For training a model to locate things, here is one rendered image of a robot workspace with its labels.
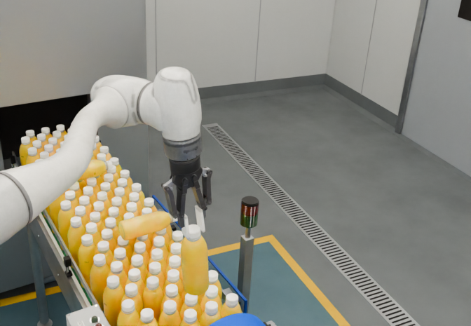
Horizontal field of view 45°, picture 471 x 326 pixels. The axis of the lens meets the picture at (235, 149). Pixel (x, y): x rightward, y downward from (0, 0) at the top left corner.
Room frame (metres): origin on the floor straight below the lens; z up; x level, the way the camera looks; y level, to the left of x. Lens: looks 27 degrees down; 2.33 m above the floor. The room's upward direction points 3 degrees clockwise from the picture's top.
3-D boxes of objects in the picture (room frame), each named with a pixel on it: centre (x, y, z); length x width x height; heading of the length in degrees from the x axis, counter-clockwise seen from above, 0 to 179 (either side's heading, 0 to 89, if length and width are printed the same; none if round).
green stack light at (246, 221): (1.72, -0.06, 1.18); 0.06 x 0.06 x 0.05
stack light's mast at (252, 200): (1.72, -0.06, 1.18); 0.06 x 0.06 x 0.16
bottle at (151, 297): (1.43, 0.24, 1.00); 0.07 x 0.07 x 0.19
